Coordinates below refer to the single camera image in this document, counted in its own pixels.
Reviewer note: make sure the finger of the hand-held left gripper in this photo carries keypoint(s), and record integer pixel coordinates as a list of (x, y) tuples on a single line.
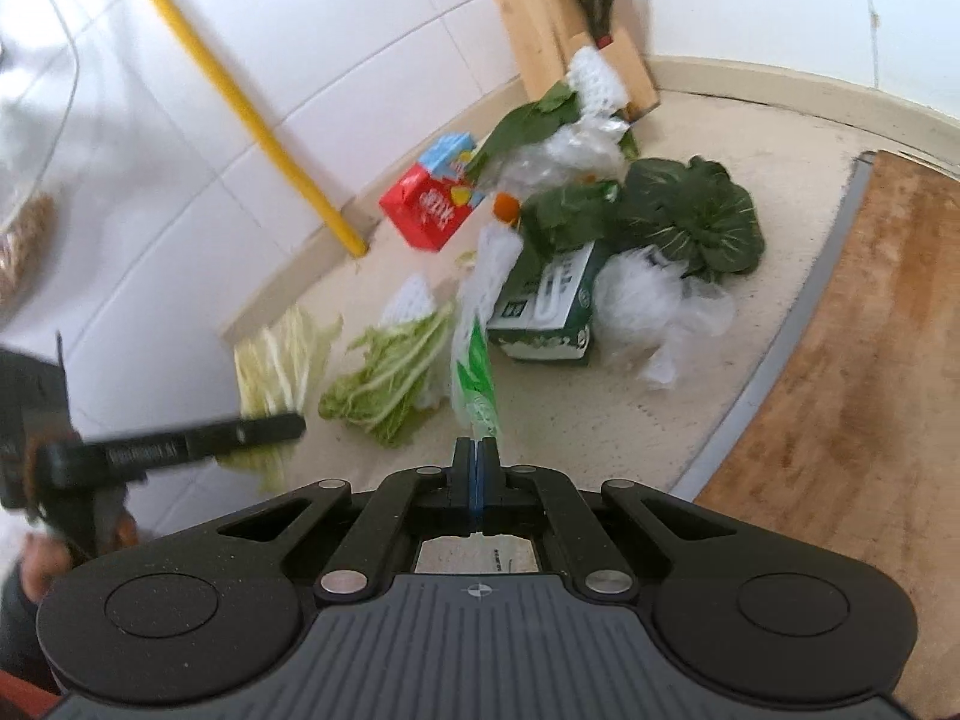
[(187, 444)]

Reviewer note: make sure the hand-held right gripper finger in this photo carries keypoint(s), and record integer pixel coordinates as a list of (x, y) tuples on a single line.
[(486, 495), (469, 495)]

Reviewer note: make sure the green printed plastic bag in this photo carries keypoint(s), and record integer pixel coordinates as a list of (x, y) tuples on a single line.
[(472, 382)]

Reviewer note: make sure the bunch of napa cabbage leaves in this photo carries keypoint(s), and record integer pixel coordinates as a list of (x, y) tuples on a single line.
[(281, 364)]

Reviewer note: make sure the large green leaf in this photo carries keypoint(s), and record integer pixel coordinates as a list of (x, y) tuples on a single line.
[(566, 217)]

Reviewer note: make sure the orange peel piece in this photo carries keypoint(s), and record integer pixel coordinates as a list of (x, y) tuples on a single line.
[(506, 206)]

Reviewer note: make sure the person's left forearm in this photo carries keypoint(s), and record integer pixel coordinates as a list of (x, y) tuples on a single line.
[(19, 637)]

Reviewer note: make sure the person's left hand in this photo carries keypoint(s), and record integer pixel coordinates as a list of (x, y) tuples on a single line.
[(41, 566)]

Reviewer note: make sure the napa cabbage leaf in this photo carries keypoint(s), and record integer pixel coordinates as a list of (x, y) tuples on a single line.
[(390, 375)]

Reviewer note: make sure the bag of brown nuts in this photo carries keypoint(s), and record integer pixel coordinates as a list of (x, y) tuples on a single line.
[(26, 240)]

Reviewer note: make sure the green and white carton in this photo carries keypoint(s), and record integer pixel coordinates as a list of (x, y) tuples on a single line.
[(551, 315)]

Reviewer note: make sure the small white foam net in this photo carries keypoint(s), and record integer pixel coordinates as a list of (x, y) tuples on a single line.
[(409, 304)]

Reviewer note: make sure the crumpled clear plastic wrap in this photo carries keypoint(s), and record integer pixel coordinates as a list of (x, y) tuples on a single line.
[(645, 300)]

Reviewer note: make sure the red and blue carton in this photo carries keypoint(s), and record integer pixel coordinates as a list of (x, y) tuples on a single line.
[(427, 206)]

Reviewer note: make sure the grey metal strip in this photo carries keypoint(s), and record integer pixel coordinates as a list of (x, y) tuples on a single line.
[(787, 345)]

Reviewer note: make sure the yellow pipe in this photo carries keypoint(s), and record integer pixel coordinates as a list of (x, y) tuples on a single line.
[(247, 109)]

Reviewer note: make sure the dark green bok choy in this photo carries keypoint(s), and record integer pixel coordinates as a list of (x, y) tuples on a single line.
[(690, 214)]

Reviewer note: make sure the clear plastic bag with leaf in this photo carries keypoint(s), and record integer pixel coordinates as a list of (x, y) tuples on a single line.
[(525, 124)]

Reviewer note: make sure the wooden cutting board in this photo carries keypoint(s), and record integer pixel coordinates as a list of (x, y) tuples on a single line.
[(862, 390)]

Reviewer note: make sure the white foam fruit net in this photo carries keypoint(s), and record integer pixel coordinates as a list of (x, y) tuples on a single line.
[(592, 79)]

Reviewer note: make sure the wooden knife block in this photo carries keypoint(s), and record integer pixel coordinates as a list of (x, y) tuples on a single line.
[(536, 22)]

